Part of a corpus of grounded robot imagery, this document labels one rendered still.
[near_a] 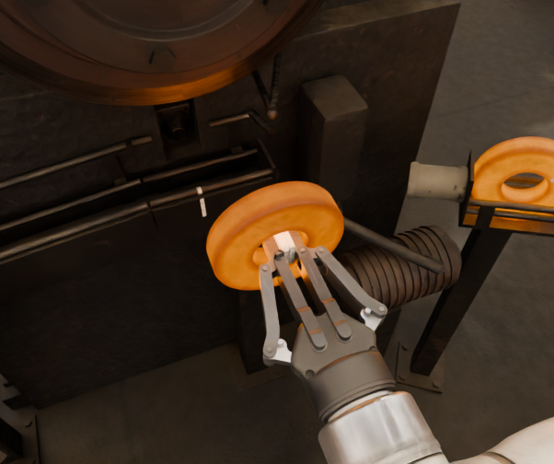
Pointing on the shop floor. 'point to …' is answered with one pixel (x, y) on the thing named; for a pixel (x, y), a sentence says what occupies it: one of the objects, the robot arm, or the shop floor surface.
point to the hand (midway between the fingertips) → (277, 232)
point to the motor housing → (400, 273)
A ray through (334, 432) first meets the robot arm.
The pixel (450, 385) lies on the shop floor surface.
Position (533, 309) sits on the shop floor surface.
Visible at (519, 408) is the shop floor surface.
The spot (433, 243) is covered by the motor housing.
